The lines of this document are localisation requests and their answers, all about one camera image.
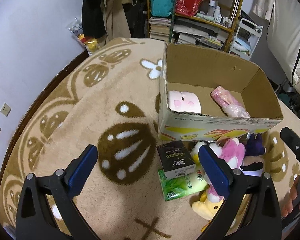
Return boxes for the wooden bookshelf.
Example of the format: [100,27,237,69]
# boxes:
[147,0,243,52]

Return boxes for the white fluffy flower plush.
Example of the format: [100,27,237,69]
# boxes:
[190,141,222,164]

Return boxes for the white rolling cart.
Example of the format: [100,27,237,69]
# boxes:
[229,18,263,61]

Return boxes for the person's right hand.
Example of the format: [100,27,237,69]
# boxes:
[281,175,300,218]

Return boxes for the yellow bear plush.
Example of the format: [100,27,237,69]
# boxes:
[191,191,224,232]

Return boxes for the green tissue pack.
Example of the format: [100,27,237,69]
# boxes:
[158,168,208,202]

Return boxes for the stack of books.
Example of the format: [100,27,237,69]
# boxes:
[149,17,171,42]

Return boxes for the purple haired doll plush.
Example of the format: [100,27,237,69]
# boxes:
[240,133,266,177]

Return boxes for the red patterned bag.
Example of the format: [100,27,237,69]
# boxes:
[174,0,208,17]

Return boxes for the black Face tissue pack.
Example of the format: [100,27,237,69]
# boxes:
[157,141,196,180]

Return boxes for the dark hanging clothes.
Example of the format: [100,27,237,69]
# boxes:
[82,0,147,46]

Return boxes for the beige patterned plush rug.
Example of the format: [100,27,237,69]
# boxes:
[0,38,300,239]

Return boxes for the pink cylinder plush pillow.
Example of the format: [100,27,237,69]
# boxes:
[168,90,202,114]

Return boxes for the pink bear plush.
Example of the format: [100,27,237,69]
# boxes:
[204,138,245,203]

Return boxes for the open cardboard box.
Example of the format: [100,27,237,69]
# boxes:
[158,43,283,141]

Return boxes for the snack bags on floor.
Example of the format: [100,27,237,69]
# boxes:
[68,17,100,56]

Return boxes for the pink wrapped tissue pack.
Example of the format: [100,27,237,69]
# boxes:
[211,86,250,118]

